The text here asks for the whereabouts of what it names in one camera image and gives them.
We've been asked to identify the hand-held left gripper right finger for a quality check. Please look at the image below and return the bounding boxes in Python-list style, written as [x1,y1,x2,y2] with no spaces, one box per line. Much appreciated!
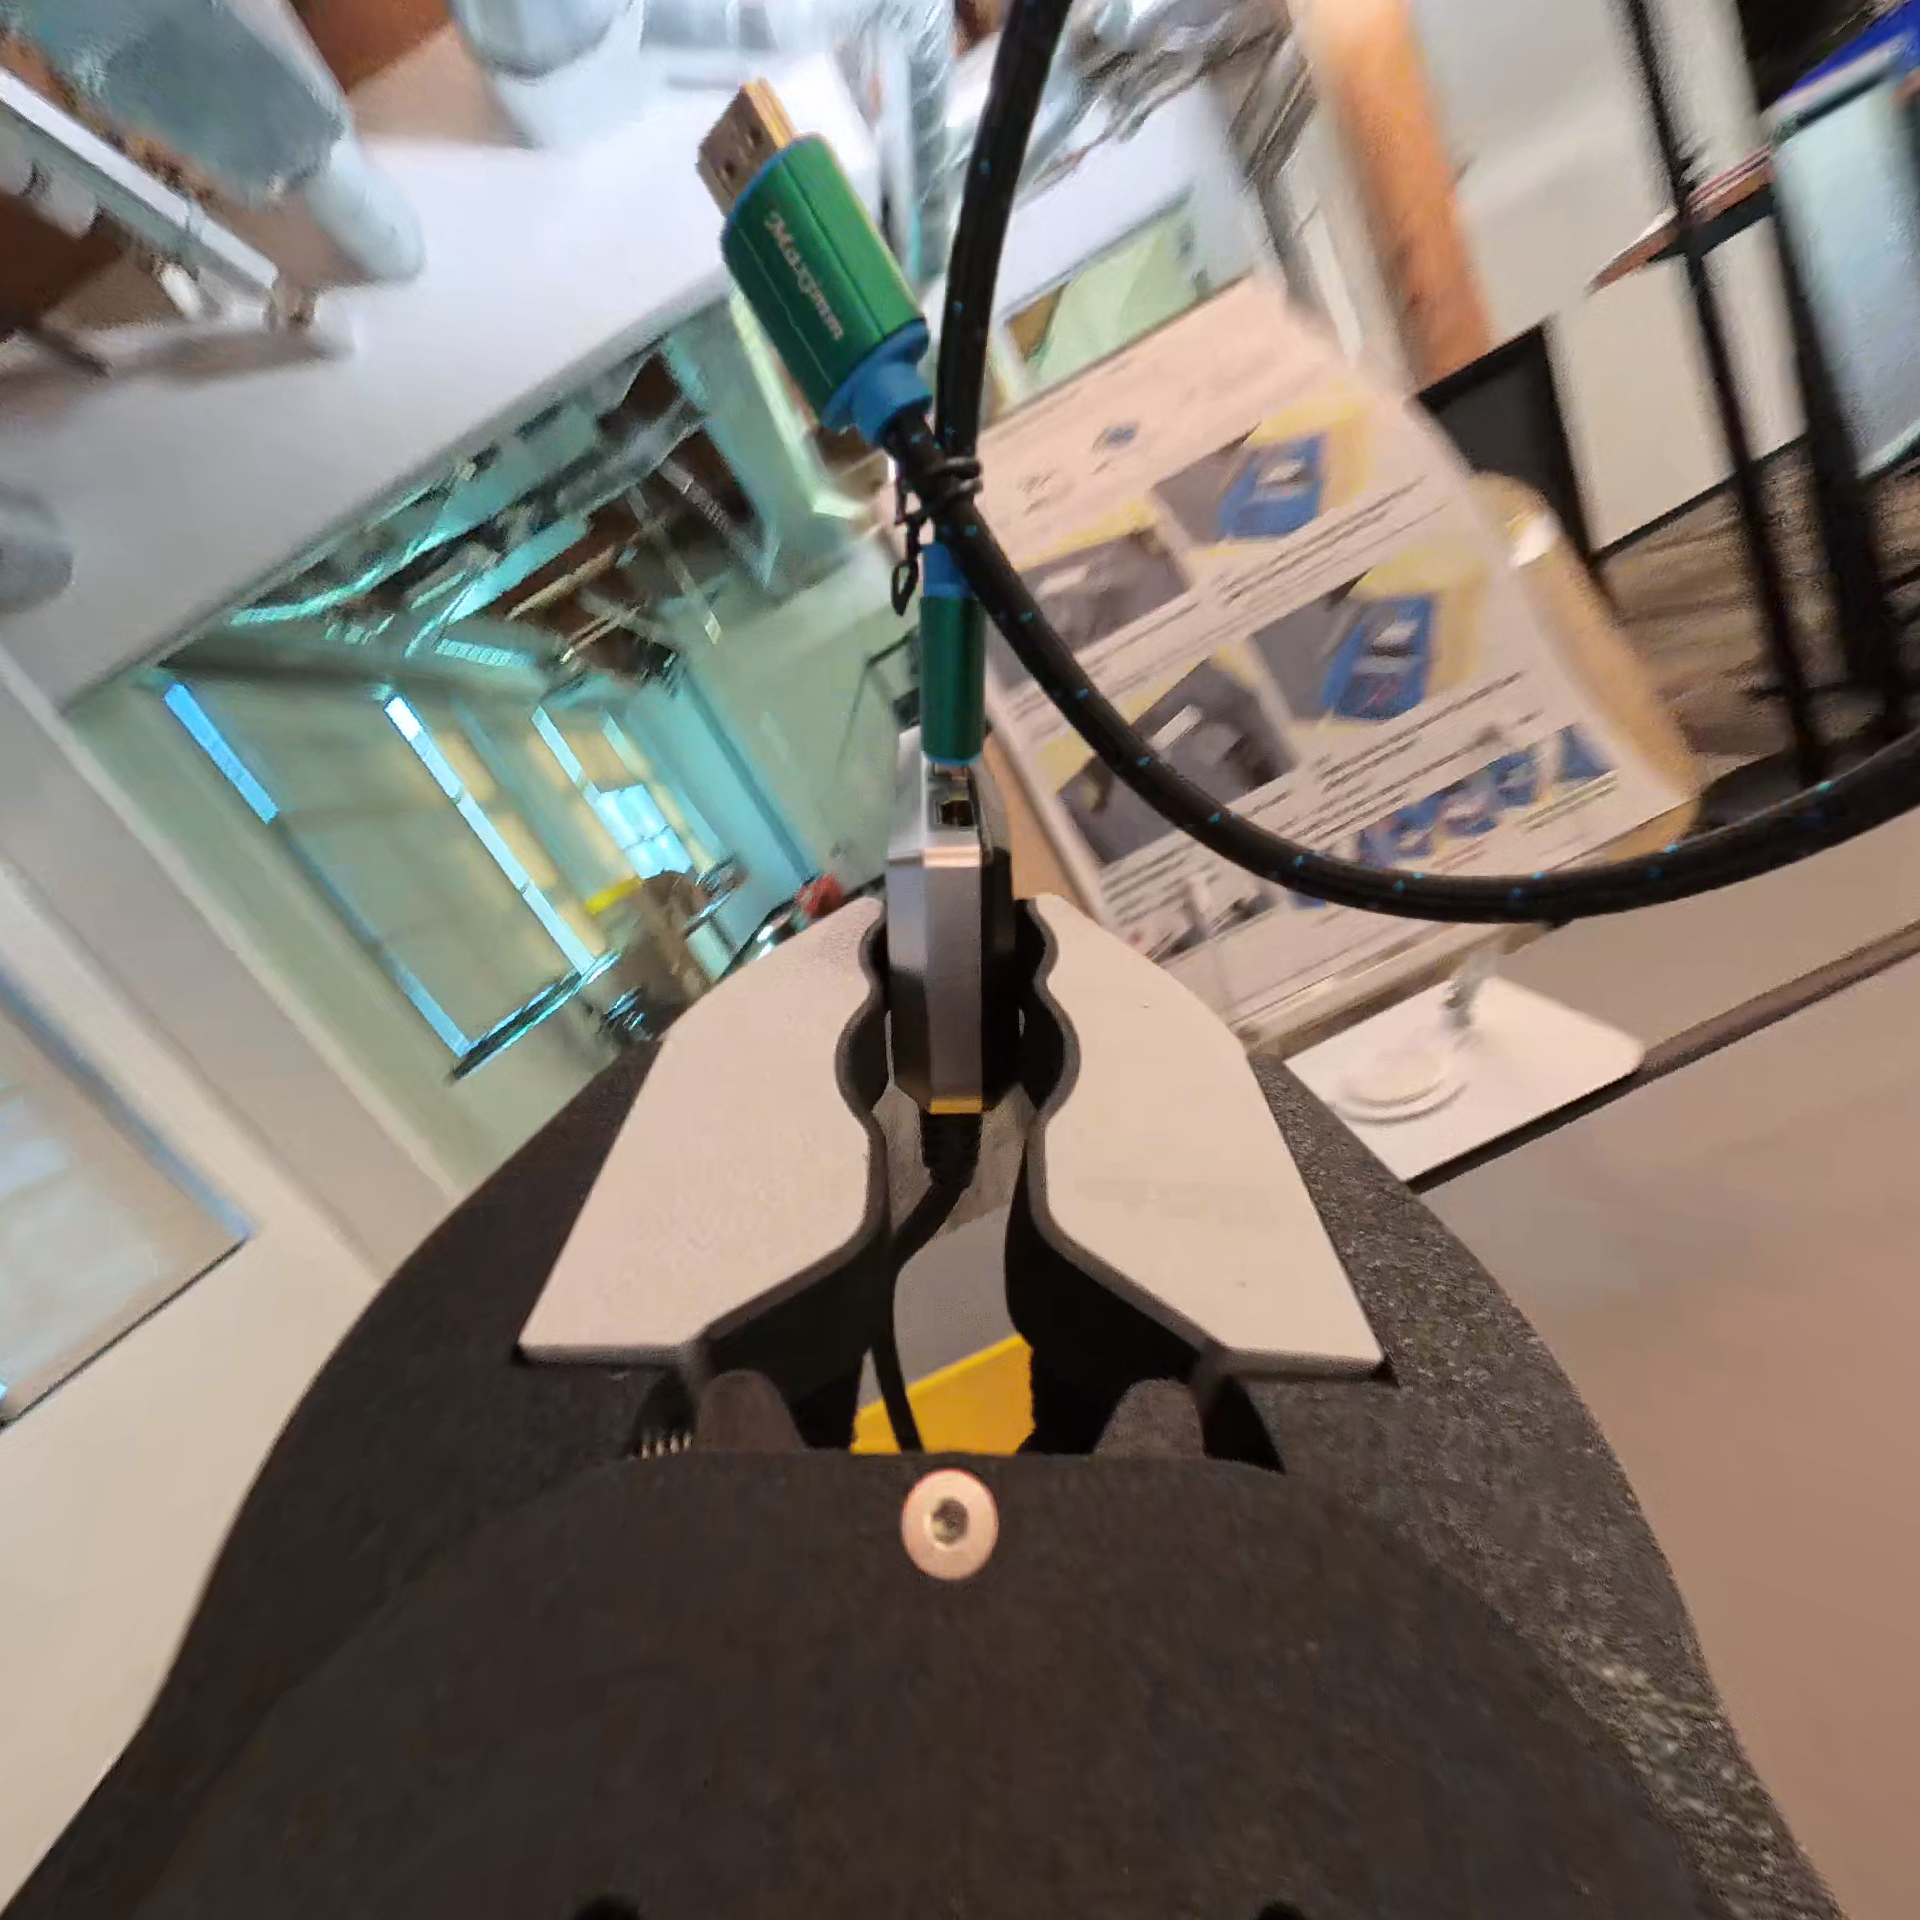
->
[1019,896,1391,1379]

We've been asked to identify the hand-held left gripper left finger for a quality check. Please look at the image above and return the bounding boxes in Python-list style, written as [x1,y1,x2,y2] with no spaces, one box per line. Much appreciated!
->
[516,896,904,1375]

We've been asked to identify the black ribbed plug cable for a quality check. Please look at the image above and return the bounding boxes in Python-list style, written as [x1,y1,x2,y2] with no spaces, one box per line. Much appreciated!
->
[878,1111,992,1455]

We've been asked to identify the yellow plastic bin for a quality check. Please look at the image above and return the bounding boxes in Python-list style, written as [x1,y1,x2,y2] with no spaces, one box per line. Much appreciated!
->
[852,1335,1038,1455]

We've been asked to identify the grey HDMI switch box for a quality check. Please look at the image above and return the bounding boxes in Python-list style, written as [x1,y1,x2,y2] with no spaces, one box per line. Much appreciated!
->
[882,761,1019,1121]

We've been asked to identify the black braided HDMI cable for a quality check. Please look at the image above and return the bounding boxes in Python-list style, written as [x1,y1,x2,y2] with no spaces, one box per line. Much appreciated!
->
[696,0,1920,923]

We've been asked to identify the white board stand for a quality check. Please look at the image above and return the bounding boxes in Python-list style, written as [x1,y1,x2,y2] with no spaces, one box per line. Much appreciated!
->
[1288,931,1644,1185]

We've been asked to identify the large grid window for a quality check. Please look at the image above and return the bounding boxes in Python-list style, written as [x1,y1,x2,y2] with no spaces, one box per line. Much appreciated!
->
[67,323,932,1082]

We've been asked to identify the printed instruction sheet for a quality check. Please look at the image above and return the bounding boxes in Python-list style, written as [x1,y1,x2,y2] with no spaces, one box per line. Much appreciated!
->
[961,270,1630,993]

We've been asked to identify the black monitor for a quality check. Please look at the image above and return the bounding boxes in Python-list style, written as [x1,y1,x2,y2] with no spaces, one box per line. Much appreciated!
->
[1417,323,1601,558]

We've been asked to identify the black framed wooden desk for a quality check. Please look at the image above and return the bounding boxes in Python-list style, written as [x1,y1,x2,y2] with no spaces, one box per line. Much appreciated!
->
[1627,0,1920,782]

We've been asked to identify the framed screen on stand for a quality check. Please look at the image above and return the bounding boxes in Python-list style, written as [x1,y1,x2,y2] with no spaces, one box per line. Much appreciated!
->
[1769,59,1920,466]

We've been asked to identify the rectangular metal air duct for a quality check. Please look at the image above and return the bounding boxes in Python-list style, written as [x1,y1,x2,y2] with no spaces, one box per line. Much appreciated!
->
[0,0,355,205]

